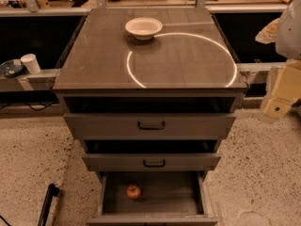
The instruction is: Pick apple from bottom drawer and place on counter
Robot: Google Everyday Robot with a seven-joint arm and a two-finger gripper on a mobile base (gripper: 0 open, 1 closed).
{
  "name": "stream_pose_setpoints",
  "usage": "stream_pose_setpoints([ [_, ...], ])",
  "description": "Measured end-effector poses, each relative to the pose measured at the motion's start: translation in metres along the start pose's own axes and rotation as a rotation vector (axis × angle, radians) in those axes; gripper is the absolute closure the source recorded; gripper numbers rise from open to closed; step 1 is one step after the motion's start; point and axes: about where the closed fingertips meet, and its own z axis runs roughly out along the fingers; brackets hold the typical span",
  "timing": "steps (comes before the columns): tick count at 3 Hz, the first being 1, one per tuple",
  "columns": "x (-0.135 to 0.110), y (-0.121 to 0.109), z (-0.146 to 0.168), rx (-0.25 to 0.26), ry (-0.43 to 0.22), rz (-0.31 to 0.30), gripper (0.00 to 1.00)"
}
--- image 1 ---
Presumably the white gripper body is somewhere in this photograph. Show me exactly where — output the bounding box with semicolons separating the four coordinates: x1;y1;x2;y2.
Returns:
262;59;301;120

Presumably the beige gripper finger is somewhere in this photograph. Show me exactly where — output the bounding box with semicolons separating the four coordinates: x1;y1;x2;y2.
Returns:
255;19;279;44

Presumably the red apple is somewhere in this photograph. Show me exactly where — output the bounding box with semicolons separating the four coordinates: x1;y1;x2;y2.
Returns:
126;185;142;200

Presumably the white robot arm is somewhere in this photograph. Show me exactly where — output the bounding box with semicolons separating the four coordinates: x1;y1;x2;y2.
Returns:
255;0;301;120

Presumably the grey drawer cabinet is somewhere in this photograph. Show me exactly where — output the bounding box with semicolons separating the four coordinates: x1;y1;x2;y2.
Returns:
52;7;248;226

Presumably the grey bottom drawer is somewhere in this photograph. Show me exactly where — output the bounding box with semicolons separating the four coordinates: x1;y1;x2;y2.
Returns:
87;171;218;226

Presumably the grey drawer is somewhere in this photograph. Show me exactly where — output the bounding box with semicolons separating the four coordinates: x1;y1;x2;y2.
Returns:
83;153;220;172
87;171;218;226
64;113;235;140

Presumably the grey top drawer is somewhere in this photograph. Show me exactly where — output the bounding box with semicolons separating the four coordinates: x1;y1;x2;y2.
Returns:
64;113;235;140

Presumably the grey middle drawer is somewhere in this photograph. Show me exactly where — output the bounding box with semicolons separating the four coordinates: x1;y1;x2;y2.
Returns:
83;153;220;172

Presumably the white paper bowl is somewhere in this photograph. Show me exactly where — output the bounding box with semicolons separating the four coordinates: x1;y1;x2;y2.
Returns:
125;17;163;40

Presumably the white paper cup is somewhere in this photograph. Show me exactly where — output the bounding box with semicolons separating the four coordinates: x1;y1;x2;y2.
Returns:
21;54;40;74

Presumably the black bar on floor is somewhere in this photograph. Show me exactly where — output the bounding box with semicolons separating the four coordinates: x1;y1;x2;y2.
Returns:
38;184;60;226

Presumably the dark blue plate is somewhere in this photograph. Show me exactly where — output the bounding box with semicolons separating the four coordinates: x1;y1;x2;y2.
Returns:
0;59;24;78

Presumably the grey metal shelf rail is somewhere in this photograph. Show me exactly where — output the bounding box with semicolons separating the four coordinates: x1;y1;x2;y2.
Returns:
0;69;60;92

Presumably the black cable under shelf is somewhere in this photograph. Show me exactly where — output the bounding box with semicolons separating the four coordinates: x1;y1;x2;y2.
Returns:
0;101;57;112

